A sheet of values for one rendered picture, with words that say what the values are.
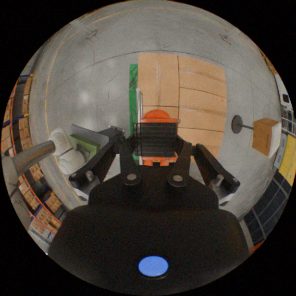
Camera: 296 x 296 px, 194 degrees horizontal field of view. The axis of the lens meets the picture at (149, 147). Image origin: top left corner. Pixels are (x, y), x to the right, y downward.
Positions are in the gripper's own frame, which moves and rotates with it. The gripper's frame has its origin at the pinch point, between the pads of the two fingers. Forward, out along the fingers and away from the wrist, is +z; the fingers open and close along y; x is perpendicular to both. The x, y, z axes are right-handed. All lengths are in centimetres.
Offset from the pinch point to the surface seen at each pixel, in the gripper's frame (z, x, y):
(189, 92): 67, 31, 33
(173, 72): 67, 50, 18
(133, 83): 122, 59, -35
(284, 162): 23, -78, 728
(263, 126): 41, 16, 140
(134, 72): 122, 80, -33
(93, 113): 122, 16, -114
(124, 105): 122, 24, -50
